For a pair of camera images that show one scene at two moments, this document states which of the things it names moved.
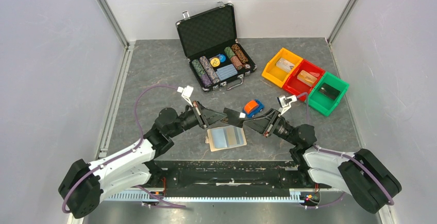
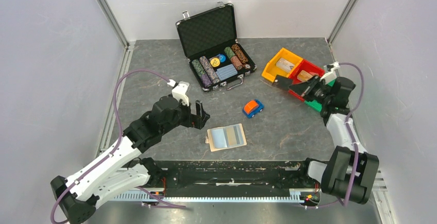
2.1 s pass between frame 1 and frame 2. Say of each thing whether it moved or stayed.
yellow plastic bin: stayed
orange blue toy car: stayed
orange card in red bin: stayed
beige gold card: stayed
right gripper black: moved
